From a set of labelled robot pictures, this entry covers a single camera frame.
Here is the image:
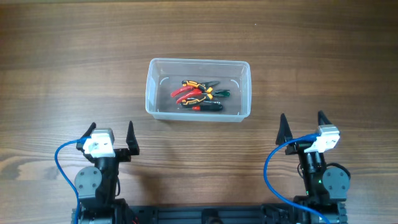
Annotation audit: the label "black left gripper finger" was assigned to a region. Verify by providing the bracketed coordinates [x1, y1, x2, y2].
[80, 122, 96, 139]
[126, 121, 140, 156]

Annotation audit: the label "blue camera cable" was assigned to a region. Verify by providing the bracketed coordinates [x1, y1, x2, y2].
[54, 138, 91, 224]
[263, 133, 332, 224]

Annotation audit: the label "blue left camera cable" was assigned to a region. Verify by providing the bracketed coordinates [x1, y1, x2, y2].
[54, 138, 91, 224]

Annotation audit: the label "red handled shears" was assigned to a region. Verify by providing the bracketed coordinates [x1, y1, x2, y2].
[170, 80, 220, 103]

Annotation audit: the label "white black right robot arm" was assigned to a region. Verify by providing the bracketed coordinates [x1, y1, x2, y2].
[285, 111, 351, 223]

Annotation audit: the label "clear plastic container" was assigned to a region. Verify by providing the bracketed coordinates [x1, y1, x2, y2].
[146, 58, 252, 122]

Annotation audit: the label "blue right camera cable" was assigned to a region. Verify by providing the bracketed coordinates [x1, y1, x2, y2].
[263, 133, 332, 224]

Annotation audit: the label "orange black long-nose pliers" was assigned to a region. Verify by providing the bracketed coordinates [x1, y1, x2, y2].
[188, 87, 221, 102]

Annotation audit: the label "silver socket wrench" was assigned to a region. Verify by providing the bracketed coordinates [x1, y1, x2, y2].
[178, 100, 222, 110]

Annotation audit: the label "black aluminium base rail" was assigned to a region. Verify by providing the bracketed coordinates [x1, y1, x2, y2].
[72, 202, 348, 224]

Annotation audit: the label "green handled screwdriver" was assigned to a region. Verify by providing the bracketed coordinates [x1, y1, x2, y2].
[213, 90, 230, 98]

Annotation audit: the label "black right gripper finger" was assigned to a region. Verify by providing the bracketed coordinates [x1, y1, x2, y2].
[275, 113, 293, 146]
[318, 110, 333, 126]

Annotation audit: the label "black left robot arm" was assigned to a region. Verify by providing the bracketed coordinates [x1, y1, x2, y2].
[71, 122, 140, 224]

